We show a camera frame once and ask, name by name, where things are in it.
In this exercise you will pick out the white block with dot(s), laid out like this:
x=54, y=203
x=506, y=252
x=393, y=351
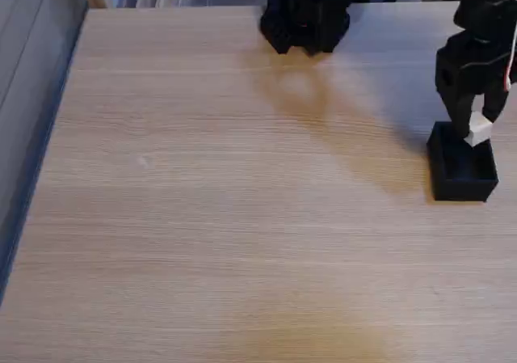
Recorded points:
x=480, y=130

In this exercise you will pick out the black open box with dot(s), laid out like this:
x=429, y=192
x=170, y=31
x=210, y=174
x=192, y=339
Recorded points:
x=464, y=187

